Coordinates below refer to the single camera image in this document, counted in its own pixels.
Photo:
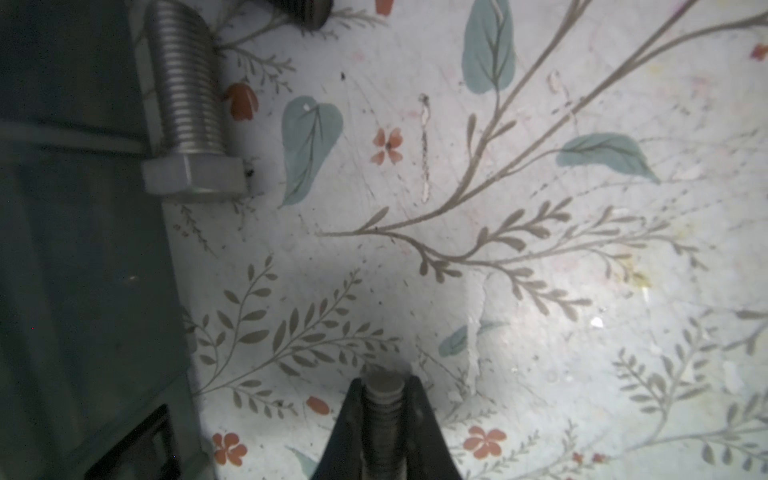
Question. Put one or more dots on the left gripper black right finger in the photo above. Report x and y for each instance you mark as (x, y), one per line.
(427, 454)

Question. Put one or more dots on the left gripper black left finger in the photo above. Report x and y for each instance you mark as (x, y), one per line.
(342, 458)

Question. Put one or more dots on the silver hex bolt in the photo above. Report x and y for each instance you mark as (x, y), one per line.
(383, 426)
(196, 166)

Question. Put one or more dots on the green compartment organizer box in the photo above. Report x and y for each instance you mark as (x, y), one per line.
(93, 354)

